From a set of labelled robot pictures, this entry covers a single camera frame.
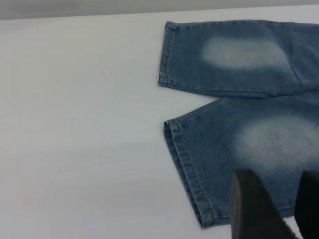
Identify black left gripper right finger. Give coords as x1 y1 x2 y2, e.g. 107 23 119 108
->
295 170 319 239

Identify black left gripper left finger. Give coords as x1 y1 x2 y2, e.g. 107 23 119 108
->
229 169 300 239

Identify blue denim shorts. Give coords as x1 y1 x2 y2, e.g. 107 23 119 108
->
156 20 319 230

